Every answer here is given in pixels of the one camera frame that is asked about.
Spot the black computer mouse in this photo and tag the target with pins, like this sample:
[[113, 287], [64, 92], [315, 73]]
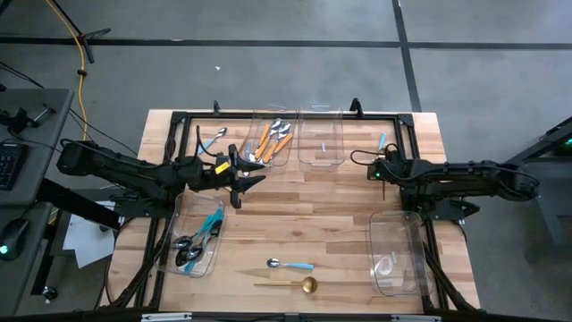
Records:
[[13, 237]]

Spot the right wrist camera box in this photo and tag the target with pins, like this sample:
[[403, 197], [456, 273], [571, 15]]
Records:
[[392, 156]]

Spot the black caster wheel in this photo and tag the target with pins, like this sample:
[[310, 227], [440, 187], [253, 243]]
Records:
[[50, 293]]

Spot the grey desk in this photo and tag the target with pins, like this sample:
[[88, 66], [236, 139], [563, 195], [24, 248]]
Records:
[[49, 147], [31, 277]]

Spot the black table frame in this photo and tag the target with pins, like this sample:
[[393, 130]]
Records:
[[380, 117]]

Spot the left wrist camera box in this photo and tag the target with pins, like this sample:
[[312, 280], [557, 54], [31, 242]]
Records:
[[210, 172]]

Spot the black diagonal frame brace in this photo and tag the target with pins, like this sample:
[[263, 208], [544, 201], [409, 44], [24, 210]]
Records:
[[447, 282], [143, 277]]

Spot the white papers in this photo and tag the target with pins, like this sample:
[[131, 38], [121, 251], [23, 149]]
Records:
[[85, 241]]

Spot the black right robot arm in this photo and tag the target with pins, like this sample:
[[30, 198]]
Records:
[[469, 174]]

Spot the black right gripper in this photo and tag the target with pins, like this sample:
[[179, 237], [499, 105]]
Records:
[[382, 171]]

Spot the black handheld device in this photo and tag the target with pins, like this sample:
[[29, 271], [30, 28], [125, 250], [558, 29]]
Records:
[[22, 121]]

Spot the black clamp mount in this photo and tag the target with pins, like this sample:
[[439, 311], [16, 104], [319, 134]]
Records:
[[216, 108], [356, 107]]

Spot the clear plastic bin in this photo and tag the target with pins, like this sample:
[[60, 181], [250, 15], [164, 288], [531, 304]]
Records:
[[330, 134], [187, 210], [286, 158], [402, 241]]

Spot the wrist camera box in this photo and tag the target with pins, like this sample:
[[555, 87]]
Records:
[[392, 156], [210, 172]]

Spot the silver aluminium extrusion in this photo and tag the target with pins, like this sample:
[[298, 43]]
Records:
[[165, 317], [415, 318]]

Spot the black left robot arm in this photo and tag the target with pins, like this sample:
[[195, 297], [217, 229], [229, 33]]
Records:
[[125, 167]]

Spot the black keyboard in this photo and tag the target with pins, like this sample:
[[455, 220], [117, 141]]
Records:
[[11, 165]]

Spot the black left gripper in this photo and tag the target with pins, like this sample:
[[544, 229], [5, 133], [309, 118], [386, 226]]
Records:
[[235, 197]]

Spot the grey equipment cart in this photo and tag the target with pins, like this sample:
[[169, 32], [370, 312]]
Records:
[[554, 188]]

